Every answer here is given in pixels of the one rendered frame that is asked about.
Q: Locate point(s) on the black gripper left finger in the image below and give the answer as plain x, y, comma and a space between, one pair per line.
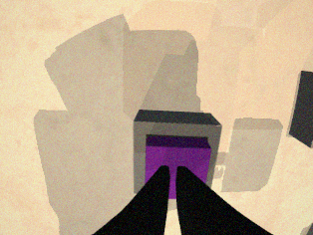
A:
145, 213

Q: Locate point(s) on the purple button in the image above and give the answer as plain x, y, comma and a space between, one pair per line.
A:
175, 139

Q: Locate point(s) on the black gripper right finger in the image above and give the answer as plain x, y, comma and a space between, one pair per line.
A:
203, 212

